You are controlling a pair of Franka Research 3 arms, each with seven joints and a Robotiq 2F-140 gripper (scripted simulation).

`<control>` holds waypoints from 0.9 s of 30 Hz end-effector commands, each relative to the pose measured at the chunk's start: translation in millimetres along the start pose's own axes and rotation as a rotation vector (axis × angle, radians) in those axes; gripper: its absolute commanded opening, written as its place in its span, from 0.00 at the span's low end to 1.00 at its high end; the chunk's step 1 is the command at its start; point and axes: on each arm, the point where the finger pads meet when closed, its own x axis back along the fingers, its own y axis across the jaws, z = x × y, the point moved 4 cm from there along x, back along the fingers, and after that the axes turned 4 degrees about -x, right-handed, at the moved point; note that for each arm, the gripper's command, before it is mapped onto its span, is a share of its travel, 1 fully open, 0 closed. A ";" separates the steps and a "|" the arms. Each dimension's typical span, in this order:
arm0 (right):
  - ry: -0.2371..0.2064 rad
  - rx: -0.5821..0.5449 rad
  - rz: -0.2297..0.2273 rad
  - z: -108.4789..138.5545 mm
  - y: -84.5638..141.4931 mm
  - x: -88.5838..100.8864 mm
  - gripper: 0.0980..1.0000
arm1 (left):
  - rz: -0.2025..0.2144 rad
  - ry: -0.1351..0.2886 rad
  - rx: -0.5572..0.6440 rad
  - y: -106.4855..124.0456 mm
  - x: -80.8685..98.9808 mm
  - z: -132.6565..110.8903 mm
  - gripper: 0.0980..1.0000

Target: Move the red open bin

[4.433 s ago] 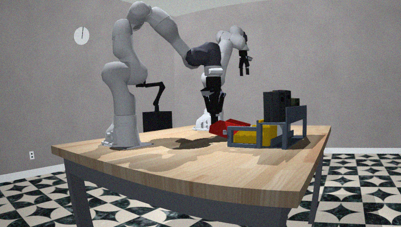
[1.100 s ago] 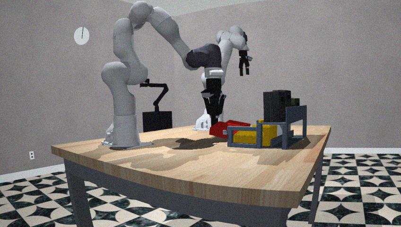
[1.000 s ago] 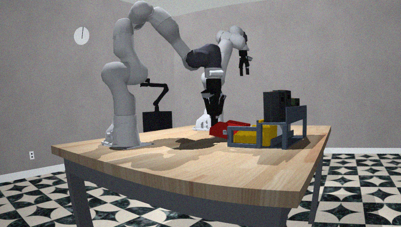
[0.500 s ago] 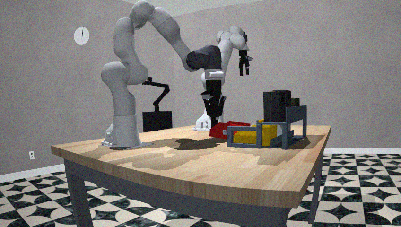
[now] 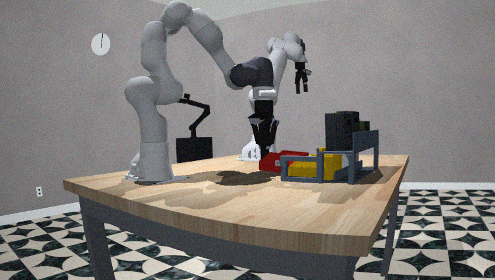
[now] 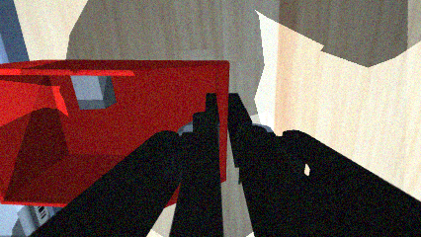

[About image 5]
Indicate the red bin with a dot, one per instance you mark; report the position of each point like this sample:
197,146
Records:
268,162

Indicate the yellow open bin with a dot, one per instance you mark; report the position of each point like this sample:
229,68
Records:
332,163

